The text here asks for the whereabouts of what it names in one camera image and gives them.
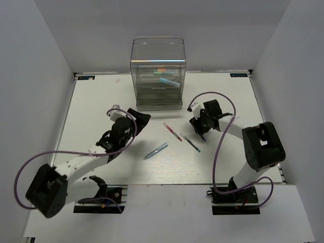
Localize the green ink pen refill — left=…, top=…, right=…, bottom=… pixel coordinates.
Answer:
left=180, top=133, right=201, bottom=152

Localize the orange capped eraser stick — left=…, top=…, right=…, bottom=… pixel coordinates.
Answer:
left=156, top=68, right=169, bottom=72

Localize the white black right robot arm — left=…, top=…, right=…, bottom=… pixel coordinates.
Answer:
left=187, top=100, right=286, bottom=202

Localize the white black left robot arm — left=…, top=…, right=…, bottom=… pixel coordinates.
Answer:
left=25, top=105, right=151, bottom=218

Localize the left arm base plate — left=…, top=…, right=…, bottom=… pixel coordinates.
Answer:
left=73, top=185, right=128, bottom=214

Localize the blue capped correction stick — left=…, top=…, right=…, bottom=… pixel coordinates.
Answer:
left=159, top=77, right=181, bottom=87

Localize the red ink pen refill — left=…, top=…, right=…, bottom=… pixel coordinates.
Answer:
left=163, top=123, right=182, bottom=141

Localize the green capped eraser stick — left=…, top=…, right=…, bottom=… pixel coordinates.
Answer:
left=153, top=71, right=178, bottom=76

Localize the clear acrylic drawer organizer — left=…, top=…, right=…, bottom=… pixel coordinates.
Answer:
left=130, top=36, right=186, bottom=111

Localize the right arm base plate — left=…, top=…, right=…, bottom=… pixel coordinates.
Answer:
left=206, top=187, right=260, bottom=216

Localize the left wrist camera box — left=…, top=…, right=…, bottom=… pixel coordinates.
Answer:
left=106, top=104, right=127, bottom=122

